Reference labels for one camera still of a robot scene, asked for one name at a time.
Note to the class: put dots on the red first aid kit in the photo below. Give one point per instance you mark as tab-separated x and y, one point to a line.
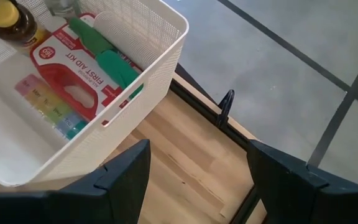
67	68

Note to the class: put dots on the rainbow weekly pill organizer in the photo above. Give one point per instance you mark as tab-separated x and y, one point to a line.
51	105

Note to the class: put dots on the clear vitamin bottle white cap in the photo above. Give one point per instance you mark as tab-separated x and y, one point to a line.
61	7

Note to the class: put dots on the fish oil bottle yellow lid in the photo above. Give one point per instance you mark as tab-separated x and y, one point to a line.
20	28

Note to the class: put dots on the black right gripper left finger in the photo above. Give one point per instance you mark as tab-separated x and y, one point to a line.
120	186

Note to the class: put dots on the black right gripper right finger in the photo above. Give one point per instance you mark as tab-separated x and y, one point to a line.
291	193

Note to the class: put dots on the white perforated plastic basket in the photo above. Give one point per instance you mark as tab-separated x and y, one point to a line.
120	130

